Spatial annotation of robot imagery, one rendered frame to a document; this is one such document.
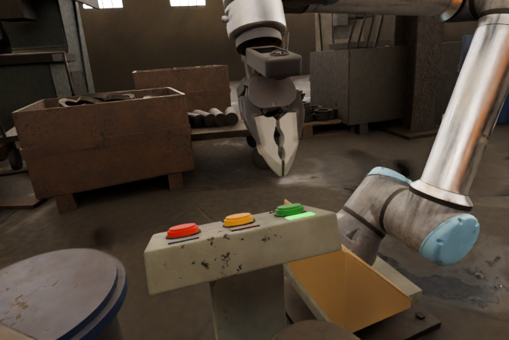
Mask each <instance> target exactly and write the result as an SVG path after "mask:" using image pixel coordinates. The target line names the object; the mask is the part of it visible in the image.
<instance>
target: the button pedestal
mask: <svg viewBox="0 0 509 340"><path fill-rule="evenodd" d="M303 206H304V211H302V212H300V213H296V214H288V215H277V214H276V211H270V212H266V213H262V214H254V215H253V221H251V222H249V223H244V224H240V225H235V226H225V225H224V220H223V221H219V222H215V223H208V224H204V225H200V226H198V231H197V232H195V233H193V234H190V235H187V236H180V237H168V236H167V232H161V233H157V234H154V235H153V236H152V237H151V239H150V242H149V243H148V246H147V248H146V250H145V252H144V259H145V270H146V276H147V282H148V292H149V294H150V295H156V294H160V293H163V292H169V291H173V290H176V289H181V288H185V287H189V286H192V285H197V284H201V283H205V282H208V285H209V291H210V297H211V308H212V314H213V320H214V331H215V338H216V340H272V339H273V338H274V337H275V335H276V334H278V333H279V332H281V331H282V330H283V329H285V328H286V307H285V292H284V275H283V264H287V263H290V262H293V261H297V260H302V259H306V258H309V257H315V256H318V255H322V254H328V253H331V252H334V251H340V250H342V243H341V238H340V233H339V225H338V220H337V216H336V213H335V212H332V211H325V210H322V209H319V208H315V207H309V206H305V205H303ZM308 212H311V213H314V214H315V215H312V216H308V217H301V218H297V219H293V220H288V219H286V217H289V216H293V215H297V214H304V213H308ZM252 223H258V224H259V225H260V226H256V227H252V228H248V229H242V230H238V231H234V232H231V231H230V228H233V227H237V226H244V225H248V224H252ZM195 235H198V236H199V239H193V240H189V241H185V242H178V243H175V244H171V245H169V244H168V241H169V240H173V239H180V238H184V237H188V236H195Z"/></svg>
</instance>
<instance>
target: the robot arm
mask: <svg viewBox="0 0 509 340"><path fill-rule="evenodd" d="M223 7H224V12H225V16H222V22H223V23H226V24H227V27H226V28H227V33H228V38H229V41H230V42H231V43H232V44H234V45H235V46H236V51H237V52H238V53H239V54H241V57H242V62H245V72H246V77H243V78H242V81H241V83H240V84H239V86H238V87H237V89H236V92H237V97H238V103H239V112H240V117H241V120H243V121H244V124H245V126H246V128H247V129H248V131H249V132H250V133H251V135H252V136H253V137H254V139H255V141H256V144H257V149H258V153H259V154H260V155H262V156H263V158H264V160H265V161H266V162H267V164H268V166H269V167H270V168H271V169H272V170H273V171H274V172H275V173H276V174H277V175H278V176H285V175H286V174H287V173H288V172H289V169H290V167H291V166H292V163H293V161H294V158H295V154H296V151H297V148H298V142H299V139H300V138H301V131H302V127H303V124H304V105H303V102H302V100H301V91H296V88H295V84H294V83H293V81H294V80H295V78H294V77H293V76H299V75H301V59H302V58H301V55H297V54H296V53H293V52H290V51H287V50H285V49H283V48H279V47H280V46H281V45H282V38H281V37H282V36H283V35H284V34H285V33H286V20H285V15H284V14H303V13H323V14H378V15H406V16H426V18H427V19H428V20H430V21H432V22H436V23H453V22H467V21H478V25H477V28H476V32H475V33H474V36H473V39H472V42H471V44H470V47H469V50H468V53H467V56H466V58H465V60H464V64H463V66H462V68H461V72H460V74H459V77H458V79H457V82H456V85H455V87H454V91H453V93H452V95H451V99H450V101H449V103H448V107H447V109H446V112H445V115H444V117H443V120H442V123H441V126H440V128H439V131H438V134H437V136H436V140H435V141H434V144H433V147H432V150H431V152H430V155H429V158H428V161H427V162H426V166H425V169H424V171H423V175H422V176H421V179H419V180H417V181H415V182H411V181H410V180H409V179H406V178H405V176H403V175H401V174H400V173H397V172H395V171H394V170H390V169H388V168H385V167H375V168H373V169H372V170H371V171H370V172H369V174H367V175H366V176H365V178H364V180H363V181H362V183H361V184H360V185H359V186H358V188H357V189H356V190H355V192H354V193H353V195H352V196H351V197H350V198H349V199H348V201H347V202H346V203H345V205H344V206H343V208H342V209H341V210H340V212H338V213H337V214H336V216H337V220H338V225H339V233H340V238H341V243H342V244H343V245H344V246H345V247H346V248H347V249H348V250H350V251H351V252H353V253H354V254H355V255H357V256H358V257H359V258H360V259H361V260H363V261H364V262H365V263H367V264H369V265H370V266H373V264H374V263H375V261H376V256H377V254H378V250H379V245H380V242H381V241H382V240H383V238H384V237H385V236H386V234H389V235H390V236H391V237H393V238H394V239H397V240H398V241H400V242H401V243H402V244H404V245H406V246H407V247H409V248H410V249H412V250H413V251H415V252H417V253H418V254H419V255H420V256H421V257H423V258H426V259H428V260H430V261H432V262H433V263H435V264H438V265H443V266H445V265H450V264H453V263H455V262H456V261H459V260H460V259H461V258H463V257H464V256H465V255H466V254H467V253H468V252H469V251H470V249H471V248H472V247H473V244H474V243H475V242H476V240H477V237H478V235H479V223H478V220H477V219H476V218H475V217H474V216H472V215H470V212H471V210H472V207H473V203H472V201H471V200H470V198H469V196H468V192H469V190H470V187H471V184H472V182H473V179H474V176H475V175H476V172H477V169H478V167H479V164H480V161H481V160H482V156H483V154H484V152H485V149H486V146H487V145H488V142H489V139H490V137H491V134H492V131H493V129H494V127H495V124H496V122H497V119H498V116H499V114H500V112H501V109H502V107H503V104H504V101H505V99H506V97H507V94H508V92H509V0H223ZM240 100H241V102H240ZM279 115H281V116H280V119H279V120H278V121H277V122H276V127H277V130H278V132H279V134H280V136H279V149H280V151H281V152H282V159H280V158H279V155H278V146H277V144H276V143H275V141H274V137H273V134H274V131H275V126H274V122H273V120H271V119H269V118H268V117H275V116H279Z"/></svg>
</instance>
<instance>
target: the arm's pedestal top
mask: <svg viewBox="0 0 509 340"><path fill-rule="evenodd" d="M372 267H373V268H375V269H376V270H377V271H378V272H380V273H381V274H382V275H384V277H386V278H387V279H388V280H389V281H390V282H392V283H393V284H394V285H396V286H397V287H398V288H399V289H401V290H402V291H403V292H404V293H405V294H406V295H407V296H409V297H410V298H411V299H412V301H411V305H412V304H415V303H417V302H418V301H421V298H422V289H420V288H419V287H418V286H416V285H415V284H413V283H412V282H411V281H410V280H409V279H407V278H406V277H405V276H403V275H402V274H400V273H399V272H398V271H397V270H395V269H394V268H393V267H391V266H390V265H389V264H387V263H386V262H385V261H384V260H382V259H381V258H380V257H378V256H376V261H375V263H374V264H373V266H372ZM283 274H284V276H285V277H286V278H287V279H288V281H289V282H290V283H291V285H292V286H293V288H294V289H295V290H296V291H297V293H298V294H299V295H300V297H301V298H302V300H303V301H304V302H305V303H306V305H307V306H308V308H309V309H310V310H311V312H312V313H313V315H314V316H315V317H316V318H317V320H323V321H328V322H331V323H333V322H332V320H331V319H330V318H329V317H328V316H327V315H326V313H325V312H324V311H323V309H322V308H321V307H320V305H319V304H318V303H317V302H316V301H315V300H314V298H313V297H312V296H311V294H310V293H309V292H308V291H307V289H306V288H305V287H304V286H303V285H302V284H301V282H300V281H299V280H298V278H297V277H296V276H295V274H294V273H293V272H292V271H291V270H290V269H289V267H288V266H287V264H283Z"/></svg>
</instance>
